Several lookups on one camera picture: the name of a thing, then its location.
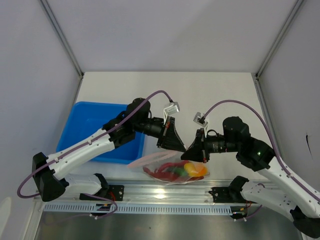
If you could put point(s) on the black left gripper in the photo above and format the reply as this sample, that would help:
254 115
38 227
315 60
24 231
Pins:
169 137

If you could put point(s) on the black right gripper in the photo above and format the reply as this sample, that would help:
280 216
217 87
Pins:
198 150

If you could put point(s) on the orange yellow toy mango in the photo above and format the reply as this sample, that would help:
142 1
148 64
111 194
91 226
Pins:
196 169

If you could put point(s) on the clear pink zip top bag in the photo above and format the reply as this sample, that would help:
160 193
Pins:
155 160

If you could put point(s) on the blue plastic bin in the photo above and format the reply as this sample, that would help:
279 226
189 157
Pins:
86 118

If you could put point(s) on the green toy chili pepper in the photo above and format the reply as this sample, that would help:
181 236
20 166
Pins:
180 171

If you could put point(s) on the red toy chili pepper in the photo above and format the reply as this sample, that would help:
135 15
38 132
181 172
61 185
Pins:
165 171

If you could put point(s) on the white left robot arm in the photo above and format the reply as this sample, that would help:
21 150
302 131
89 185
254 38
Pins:
53 176

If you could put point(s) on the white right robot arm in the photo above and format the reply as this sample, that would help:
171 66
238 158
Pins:
298 201

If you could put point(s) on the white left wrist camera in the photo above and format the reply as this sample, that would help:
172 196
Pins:
169 109

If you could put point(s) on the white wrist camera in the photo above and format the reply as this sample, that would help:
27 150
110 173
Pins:
169 109
201 120

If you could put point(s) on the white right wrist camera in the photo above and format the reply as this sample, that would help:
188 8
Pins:
201 120

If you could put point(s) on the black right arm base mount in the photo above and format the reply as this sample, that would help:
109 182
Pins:
226 195

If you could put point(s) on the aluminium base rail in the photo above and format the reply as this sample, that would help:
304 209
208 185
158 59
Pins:
135 191

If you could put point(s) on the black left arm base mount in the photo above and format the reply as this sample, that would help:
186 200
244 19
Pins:
114 193

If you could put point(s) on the slotted white cable duct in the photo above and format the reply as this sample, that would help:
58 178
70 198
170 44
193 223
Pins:
130 208

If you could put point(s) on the right aluminium frame post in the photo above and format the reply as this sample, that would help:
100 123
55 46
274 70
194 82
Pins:
280 36

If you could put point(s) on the aluminium frame post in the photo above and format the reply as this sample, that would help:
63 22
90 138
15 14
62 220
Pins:
46 7
280 36

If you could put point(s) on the left aluminium frame post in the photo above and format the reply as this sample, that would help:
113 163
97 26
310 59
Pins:
46 7

